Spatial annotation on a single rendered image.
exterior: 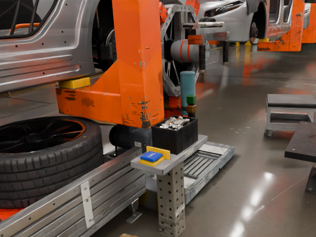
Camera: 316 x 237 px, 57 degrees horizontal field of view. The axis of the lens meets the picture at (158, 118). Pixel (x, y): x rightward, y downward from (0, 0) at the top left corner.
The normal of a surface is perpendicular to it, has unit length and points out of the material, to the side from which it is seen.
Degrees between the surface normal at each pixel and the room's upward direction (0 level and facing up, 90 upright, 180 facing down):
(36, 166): 90
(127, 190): 90
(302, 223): 0
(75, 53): 90
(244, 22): 91
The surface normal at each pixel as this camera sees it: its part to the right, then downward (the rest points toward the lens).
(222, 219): -0.05, -0.95
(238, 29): 0.29, 0.42
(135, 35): -0.56, 0.27
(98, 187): 0.83, 0.13
